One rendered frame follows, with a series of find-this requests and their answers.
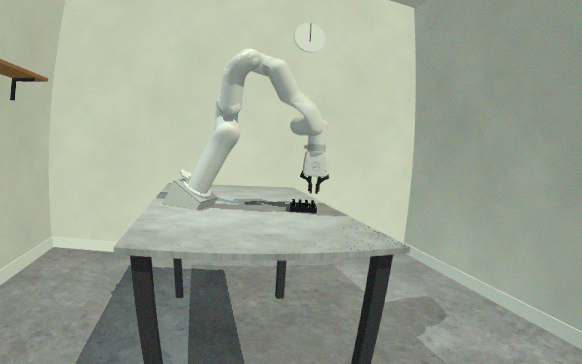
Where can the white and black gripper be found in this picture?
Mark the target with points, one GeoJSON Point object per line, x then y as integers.
{"type": "Point", "coordinates": [315, 165]}

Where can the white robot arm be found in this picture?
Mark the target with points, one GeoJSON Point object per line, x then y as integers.
{"type": "Point", "coordinates": [227, 132]}

